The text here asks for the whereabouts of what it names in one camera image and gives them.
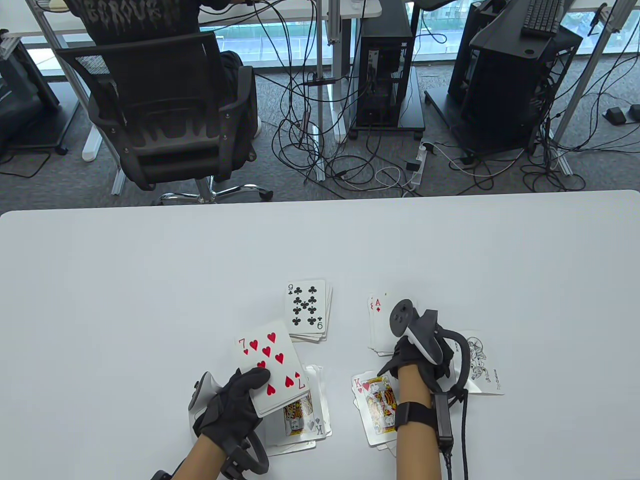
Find person's right hand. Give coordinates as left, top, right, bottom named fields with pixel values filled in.
left=377, top=335, right=455, bottom=392

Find person's left hand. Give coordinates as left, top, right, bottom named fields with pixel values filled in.
left=192, top=367, right=272, bottom=451

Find single diamonds playing card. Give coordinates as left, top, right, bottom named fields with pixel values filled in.
left=372, top=295, right=401, bottom=353

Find deck of playing cards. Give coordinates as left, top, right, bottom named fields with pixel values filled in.
left=235, top=320, right=310, bottom=418

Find pile of hearts cards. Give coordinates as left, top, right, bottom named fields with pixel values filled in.
left=351, top=371, right=401, bottom=458

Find joker playing card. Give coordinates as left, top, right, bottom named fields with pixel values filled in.
left=450, top=330, right=505, bottom=396

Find pile of spades cards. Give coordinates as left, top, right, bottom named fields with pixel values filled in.
left=264, top=365, right=332, bottom=456

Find pile of clubs cards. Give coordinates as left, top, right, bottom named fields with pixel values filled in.
left=285, top=279, right=333, bottom=343

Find black right forearm battery pack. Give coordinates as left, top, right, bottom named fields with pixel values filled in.
left=432, top=392, right=455, bottom=447

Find person's left forearm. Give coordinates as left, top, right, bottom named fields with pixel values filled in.
left=172, top=435, right=223, bottom=480

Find grey right hand controller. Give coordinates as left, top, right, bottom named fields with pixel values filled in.
left=390, top=299, right=471, bottom=398

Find grey hand controller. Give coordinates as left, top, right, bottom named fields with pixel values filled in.
left=188, top=371, right=269, bottom=476
left=390, top=299, right=471, bottom=398

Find grey left hand controller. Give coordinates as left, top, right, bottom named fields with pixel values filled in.
left=188, top=371, right=269, bottom=476

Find white power strip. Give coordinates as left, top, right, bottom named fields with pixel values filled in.
left=407, top=141, right=435, bottom=187

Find black tower cart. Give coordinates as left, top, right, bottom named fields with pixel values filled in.
left=348, top=67, right=427, bottom=141

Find black equipment stand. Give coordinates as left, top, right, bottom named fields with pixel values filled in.
left=447, top=0, right=583, bottom=156

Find black mesh office chair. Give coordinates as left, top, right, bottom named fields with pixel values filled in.
left=56, top=31, right=275, bottom=206

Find black computer tower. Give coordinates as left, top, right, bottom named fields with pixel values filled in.
left=356, top=0, right=415, bottom=127

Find black keyboard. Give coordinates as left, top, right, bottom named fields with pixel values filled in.
left=521, top=0, right=566, bottom=38

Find black rolling cabinet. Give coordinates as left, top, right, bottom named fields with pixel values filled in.
left=0, top=30, right=71, bottom=156

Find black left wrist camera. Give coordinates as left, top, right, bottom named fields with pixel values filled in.
left=220, top=445, right=253, bottom=480

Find black right wrist strap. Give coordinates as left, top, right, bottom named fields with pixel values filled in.
left=395, top=401, right=437, bottom=430

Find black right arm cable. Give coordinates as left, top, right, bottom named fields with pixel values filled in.
left=440, top=390, right=471, bottom=480

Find white floor cable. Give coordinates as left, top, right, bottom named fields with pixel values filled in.
left=374, top=166, right=417, bottom=191

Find tangle of black floor cables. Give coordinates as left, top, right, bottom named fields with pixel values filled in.
left=271, top=0, right=426, bottom=193
left=520, top=50, right=640, bottom=193

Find aluminium desk frame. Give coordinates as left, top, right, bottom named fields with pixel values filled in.
left=550, top=0, right=640, bottom=176

